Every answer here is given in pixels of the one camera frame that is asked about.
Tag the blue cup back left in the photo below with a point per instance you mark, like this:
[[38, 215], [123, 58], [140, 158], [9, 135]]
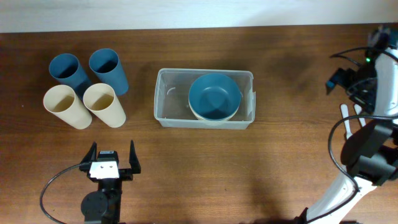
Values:
[[67, 70]]

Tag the white plastic fork left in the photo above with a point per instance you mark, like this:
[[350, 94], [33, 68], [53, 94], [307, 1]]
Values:
[[345, 114]]

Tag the cream cup front left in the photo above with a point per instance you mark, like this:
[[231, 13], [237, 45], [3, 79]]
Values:
[[63, 102]]

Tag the blue cup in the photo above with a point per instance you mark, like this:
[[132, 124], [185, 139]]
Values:
[[67, 70], [107, 66]]

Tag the clear plastic container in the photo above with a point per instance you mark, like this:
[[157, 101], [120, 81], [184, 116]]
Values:
[[171, 107]]

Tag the left arm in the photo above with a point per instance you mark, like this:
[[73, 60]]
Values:
[[104, 204]]

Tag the cream cup front right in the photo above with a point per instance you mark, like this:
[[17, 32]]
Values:
[[102, 101]]

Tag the cream bowl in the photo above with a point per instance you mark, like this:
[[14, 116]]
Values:
[[199, 117], [213, 123]]

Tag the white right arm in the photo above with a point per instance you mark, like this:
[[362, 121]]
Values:
[[365, 162]]

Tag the cream bowl front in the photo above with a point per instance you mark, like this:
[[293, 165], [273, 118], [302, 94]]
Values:
[[213, 123]]

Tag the cream bowl back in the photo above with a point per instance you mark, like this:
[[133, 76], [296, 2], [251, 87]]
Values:
[[199, 117]]

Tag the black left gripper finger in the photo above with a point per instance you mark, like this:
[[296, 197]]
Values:
[[91, 154], [133, 160]]

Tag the blue bowl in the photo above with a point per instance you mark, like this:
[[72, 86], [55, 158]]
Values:
[[214, 97]]

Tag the cream cup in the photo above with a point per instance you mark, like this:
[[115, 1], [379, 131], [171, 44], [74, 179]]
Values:
[[102, 101], [63, 102]]

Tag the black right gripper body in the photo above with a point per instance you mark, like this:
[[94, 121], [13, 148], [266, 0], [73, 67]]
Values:
[[362, 91]]

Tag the blue cup back right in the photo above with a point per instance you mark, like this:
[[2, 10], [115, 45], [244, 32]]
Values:
[[107, 66]]

